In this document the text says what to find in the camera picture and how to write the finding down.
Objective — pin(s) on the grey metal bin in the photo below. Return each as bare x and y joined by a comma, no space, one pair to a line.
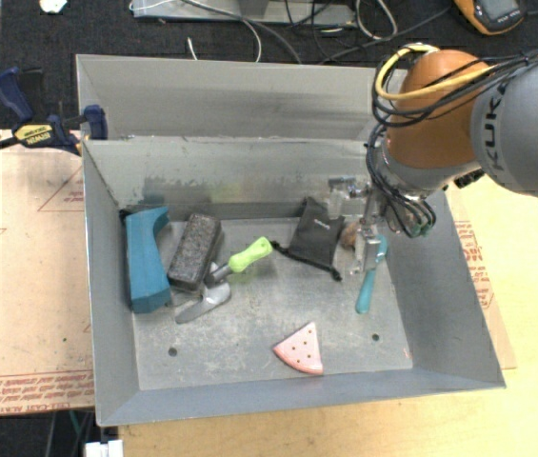
268,312

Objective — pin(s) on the pink watermelon slice toy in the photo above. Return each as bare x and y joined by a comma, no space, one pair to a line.
303,350

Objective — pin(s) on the black cylinder on white bracket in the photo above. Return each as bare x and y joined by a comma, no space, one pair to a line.
469,178

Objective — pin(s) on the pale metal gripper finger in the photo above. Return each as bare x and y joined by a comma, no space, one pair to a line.
359,261
373,251

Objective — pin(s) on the dark grey felt eraser block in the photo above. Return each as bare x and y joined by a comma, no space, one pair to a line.
194,250

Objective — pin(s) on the teal curved block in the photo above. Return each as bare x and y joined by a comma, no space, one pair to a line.
144,260

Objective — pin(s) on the brown cardboard board red print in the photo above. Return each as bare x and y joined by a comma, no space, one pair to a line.
40,274

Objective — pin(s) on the small brown round object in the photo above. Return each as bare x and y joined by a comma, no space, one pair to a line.
351,235

